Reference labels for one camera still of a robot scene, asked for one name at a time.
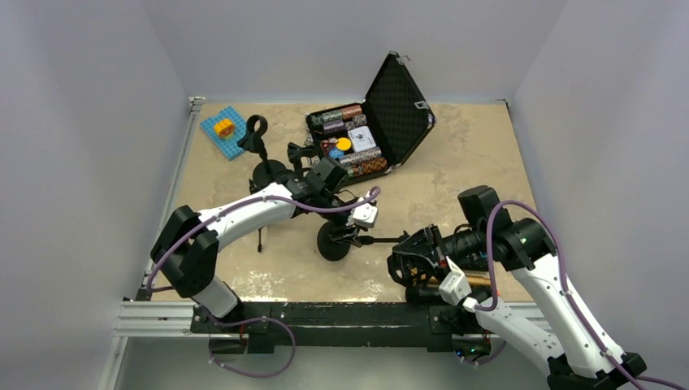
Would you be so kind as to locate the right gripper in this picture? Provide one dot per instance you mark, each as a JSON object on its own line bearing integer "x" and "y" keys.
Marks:
{"x": 438, "y": 243}

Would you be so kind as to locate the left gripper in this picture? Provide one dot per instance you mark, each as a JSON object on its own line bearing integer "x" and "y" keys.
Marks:
{"x": 348, "y": 235}

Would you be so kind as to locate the gold microphone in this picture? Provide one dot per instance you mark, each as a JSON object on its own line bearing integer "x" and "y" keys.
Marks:
{"x": 473, "y": 280}

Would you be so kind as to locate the black tripod mic stand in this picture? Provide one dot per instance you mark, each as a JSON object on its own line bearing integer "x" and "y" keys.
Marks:
{"x": 275, "y": 199}

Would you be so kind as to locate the shock-mount round-base stand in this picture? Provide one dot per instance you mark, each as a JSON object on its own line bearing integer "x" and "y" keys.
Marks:
{"x": 403, "y": 256}

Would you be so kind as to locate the black microphone orange end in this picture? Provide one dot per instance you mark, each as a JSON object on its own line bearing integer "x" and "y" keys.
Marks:
{"x": 425, "y": 295}

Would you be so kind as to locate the black round-base mic stand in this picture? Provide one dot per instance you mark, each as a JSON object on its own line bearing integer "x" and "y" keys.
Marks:
{"x": 252, "y": 142}

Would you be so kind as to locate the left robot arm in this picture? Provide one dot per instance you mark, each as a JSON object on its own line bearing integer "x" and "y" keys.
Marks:
{"x": 187, "y": 248}

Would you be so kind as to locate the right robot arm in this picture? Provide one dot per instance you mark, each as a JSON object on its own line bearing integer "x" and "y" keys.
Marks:
{"x": 576, "y": 352}

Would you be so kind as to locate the red triangular token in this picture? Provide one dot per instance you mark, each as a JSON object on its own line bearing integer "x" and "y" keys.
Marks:
{"x": 328, "y": 145}

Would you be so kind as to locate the yellow dealer chip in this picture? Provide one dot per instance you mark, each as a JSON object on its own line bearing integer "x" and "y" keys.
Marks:
{"x": 344, "y": 144}

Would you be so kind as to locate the black poker chip case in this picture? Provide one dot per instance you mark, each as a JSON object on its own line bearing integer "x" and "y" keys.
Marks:
{"x": 397, "y": 114}

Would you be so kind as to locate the white playing card deck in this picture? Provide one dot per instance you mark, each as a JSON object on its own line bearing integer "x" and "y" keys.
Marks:
{"x": 361, "y": 139}

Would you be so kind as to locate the blue building baseplate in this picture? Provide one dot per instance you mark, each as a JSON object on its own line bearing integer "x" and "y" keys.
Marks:
{"x": 228, "y": 148}

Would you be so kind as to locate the yellow orange toy brick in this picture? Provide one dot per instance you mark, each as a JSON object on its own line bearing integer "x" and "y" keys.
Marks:
{"x": 224, "y": 129}

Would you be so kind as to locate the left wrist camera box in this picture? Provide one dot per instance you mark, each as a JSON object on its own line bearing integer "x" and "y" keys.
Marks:
{"x": 363, "y": 216}

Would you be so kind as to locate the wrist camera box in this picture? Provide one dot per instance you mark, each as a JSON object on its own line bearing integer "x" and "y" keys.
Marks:
{"x": 363, "y": 216}
{"x": 455, "y": 286}

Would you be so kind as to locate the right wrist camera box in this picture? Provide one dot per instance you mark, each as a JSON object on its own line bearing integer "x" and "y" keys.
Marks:
{"x": 455, "y": 286}

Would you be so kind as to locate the black front mounting rail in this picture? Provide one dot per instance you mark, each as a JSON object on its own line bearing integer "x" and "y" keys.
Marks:
{"x": 259, "y": 327}

